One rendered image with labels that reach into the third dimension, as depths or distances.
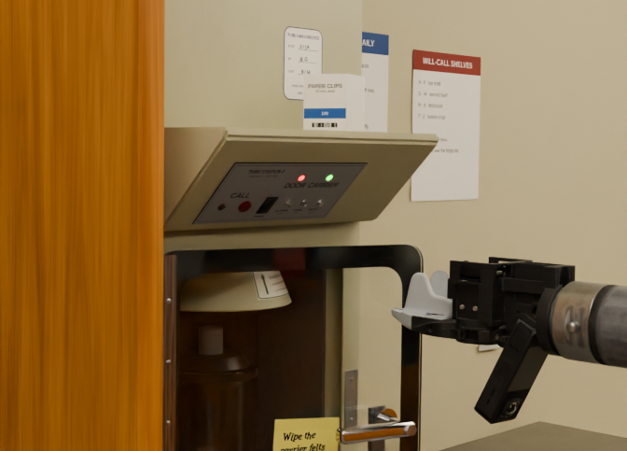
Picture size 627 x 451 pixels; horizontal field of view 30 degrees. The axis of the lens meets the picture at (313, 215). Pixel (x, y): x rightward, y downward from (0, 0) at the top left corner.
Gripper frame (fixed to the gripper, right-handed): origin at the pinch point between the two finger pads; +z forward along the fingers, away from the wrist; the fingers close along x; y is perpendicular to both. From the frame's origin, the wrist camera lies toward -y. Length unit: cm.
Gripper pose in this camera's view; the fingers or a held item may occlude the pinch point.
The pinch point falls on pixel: (403, 318)
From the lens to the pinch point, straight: 126.3
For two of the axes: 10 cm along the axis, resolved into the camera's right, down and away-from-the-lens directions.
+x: -6.8, 0.3, -7.3
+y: 0.1, -10.0, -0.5
